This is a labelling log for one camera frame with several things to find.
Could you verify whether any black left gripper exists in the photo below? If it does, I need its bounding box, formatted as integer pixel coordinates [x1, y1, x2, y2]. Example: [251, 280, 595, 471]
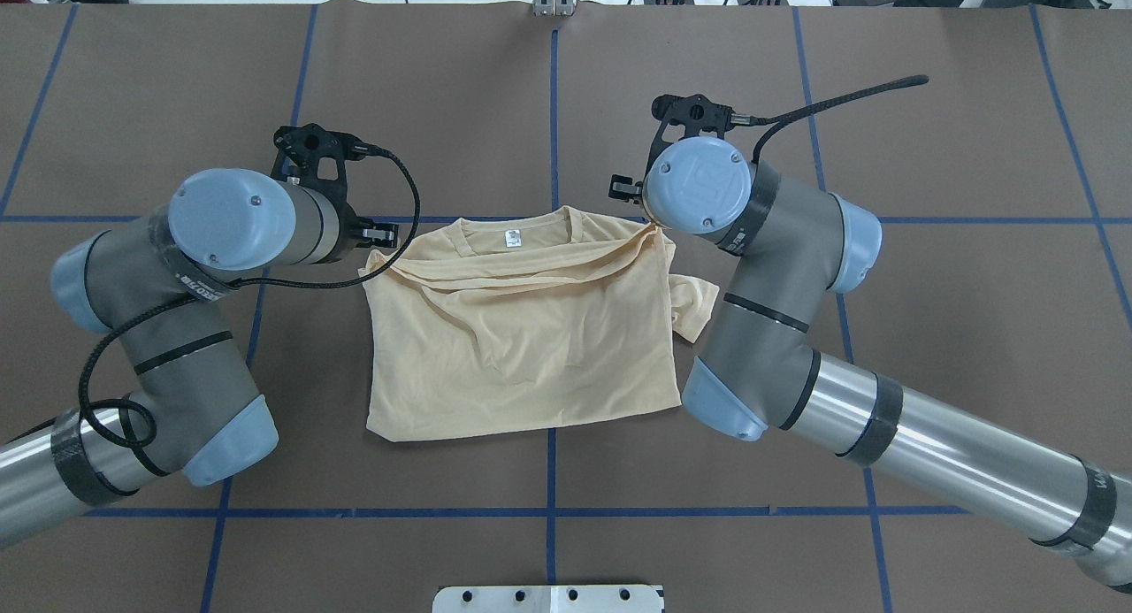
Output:
[333, 209, 400, 251]

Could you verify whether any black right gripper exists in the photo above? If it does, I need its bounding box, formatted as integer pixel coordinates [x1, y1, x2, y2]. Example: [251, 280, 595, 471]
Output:
[608, 175, 645, 204]

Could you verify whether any beige long-sleeve printed shirt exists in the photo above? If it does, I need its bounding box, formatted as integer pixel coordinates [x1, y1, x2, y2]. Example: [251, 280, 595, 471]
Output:
[359, 206, 720, 442]

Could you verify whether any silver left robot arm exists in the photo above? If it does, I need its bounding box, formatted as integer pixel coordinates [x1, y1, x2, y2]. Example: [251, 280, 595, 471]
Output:
[3, 169, 398, 549]

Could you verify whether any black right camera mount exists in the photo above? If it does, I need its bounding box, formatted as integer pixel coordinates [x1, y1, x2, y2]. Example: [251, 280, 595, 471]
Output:
[648, 94, 734, 158]

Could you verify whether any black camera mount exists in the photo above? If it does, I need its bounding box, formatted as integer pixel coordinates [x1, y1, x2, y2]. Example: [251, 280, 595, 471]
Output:
[268, 124, 371, 202]
[648, 94, 734, 158]

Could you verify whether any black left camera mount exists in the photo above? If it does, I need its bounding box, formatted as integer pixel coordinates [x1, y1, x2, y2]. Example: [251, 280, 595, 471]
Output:
[268, 124, 371, 202]

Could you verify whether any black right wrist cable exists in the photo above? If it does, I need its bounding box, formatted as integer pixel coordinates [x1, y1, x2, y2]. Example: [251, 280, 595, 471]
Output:
[730, 75, 929, 165]

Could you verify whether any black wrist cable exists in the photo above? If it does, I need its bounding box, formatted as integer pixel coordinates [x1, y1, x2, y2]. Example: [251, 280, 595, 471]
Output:
[730, 75, 929, 165]
[78, 144, 422, 481]

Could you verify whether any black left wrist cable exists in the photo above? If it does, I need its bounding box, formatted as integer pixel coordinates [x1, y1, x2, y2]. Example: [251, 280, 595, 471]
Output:
[78, 144, 422, 481]

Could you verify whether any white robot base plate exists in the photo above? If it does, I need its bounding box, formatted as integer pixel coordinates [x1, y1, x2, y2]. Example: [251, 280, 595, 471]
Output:
[432, 584, 667, 612]

